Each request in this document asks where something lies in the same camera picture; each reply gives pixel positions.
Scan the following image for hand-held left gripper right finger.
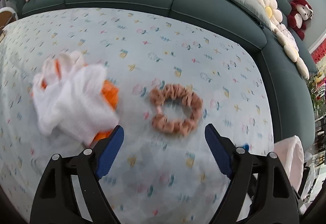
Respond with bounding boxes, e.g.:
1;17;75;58
204;123;300;224

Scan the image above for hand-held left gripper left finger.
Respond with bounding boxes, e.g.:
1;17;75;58
30;125;125;224

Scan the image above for white and orange gloves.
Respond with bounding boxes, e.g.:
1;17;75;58
32;51;120;147

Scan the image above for bin with white liner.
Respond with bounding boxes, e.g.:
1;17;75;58
273;135;305;196

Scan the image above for pink fabric scrunchie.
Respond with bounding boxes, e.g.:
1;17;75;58
149;83;204;136

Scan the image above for clear plastic bag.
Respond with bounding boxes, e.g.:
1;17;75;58
304;151;319;190

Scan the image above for potted flowering plant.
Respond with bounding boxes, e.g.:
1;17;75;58
306;76;326;115

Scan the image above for floral light blue tablecloth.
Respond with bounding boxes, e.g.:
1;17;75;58
0;7;274;224

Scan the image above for white flower-shaped cushion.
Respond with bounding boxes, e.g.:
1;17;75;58
251;0;283;26
275;28;310;80

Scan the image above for crumpled white cloth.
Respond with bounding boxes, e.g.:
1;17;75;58
278;24;298;51

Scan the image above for grey-blue embroidered cushion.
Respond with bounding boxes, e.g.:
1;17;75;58
224;0;273;31

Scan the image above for red plush monkey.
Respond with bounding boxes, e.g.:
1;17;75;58
287;0;314;40

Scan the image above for wooden chair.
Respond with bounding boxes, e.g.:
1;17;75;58
0;7;17;33

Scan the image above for red wall decoration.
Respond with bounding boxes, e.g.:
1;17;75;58
308;43;326;64

